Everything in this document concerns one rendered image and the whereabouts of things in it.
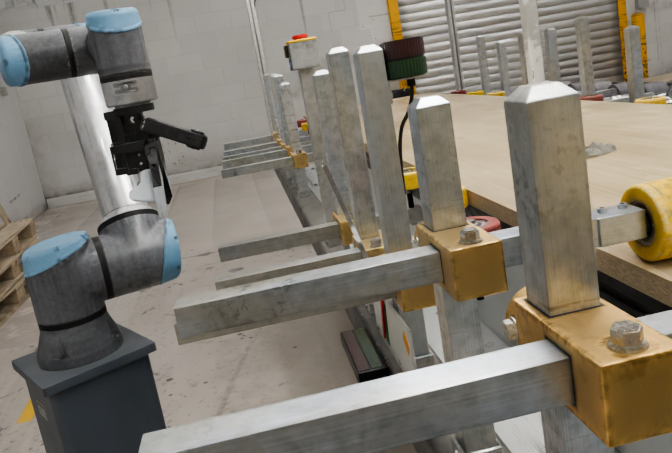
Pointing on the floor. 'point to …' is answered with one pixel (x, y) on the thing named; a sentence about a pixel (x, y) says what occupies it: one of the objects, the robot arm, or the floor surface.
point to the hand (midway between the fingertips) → (169, 211)
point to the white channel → (529, 15)
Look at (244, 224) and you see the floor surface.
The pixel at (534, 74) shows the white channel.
